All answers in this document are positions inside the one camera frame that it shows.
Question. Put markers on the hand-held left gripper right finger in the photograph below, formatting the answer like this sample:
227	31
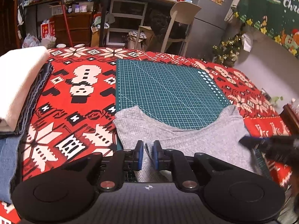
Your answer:
156	155

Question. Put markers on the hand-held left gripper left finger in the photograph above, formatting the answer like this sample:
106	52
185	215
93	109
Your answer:
140	155

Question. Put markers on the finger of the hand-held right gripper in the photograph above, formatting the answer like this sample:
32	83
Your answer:
254	142

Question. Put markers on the grey knit sweater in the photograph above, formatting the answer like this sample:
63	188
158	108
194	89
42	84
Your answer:
198	142

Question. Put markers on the brown wooden nightstand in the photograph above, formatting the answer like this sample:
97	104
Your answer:
289	119

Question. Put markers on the green cutting mat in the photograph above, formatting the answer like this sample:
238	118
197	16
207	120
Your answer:
168	93

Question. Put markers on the small Christmas tree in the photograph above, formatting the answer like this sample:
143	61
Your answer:
227	51

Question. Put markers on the white cloth under tapestry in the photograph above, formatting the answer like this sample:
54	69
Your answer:
247	42

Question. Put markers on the red patterned blanket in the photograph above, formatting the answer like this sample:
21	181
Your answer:
58	79

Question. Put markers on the grey refrigerator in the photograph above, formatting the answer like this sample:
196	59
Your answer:
210	32

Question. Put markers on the white ceramic pot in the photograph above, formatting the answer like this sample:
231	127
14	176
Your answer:
79	45

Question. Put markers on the folded blue jeans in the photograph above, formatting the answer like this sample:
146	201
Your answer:
9	163

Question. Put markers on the green Christmas tapestry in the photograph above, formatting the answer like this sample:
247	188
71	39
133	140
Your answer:
264	11

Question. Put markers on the black fluffy dog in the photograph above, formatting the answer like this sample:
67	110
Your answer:
158	23

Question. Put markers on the white ceramic cup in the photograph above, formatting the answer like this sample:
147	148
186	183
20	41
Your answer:
61	45

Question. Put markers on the folded cream sweater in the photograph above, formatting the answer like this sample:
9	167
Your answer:
18	86

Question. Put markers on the white drawer unit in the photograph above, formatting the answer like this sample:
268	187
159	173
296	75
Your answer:
127	15

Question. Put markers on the white curtain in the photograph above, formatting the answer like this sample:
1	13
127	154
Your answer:
236	2

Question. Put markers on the brown wooden drawer chest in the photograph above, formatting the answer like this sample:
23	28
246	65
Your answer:
74	28

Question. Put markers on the white printed plastic bag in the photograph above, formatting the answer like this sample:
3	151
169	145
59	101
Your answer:
31	41
48	43

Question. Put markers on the cream plastic chair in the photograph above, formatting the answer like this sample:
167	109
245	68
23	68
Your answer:
184	11

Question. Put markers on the red broom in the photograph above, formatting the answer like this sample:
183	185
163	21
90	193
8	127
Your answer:
66	21

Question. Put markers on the red printed box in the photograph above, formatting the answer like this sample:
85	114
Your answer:
48	29

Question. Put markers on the cluttered dark shelf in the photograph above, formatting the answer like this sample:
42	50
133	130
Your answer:
35	2

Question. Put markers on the dark wooden door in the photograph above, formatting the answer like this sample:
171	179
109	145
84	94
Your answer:
9	16

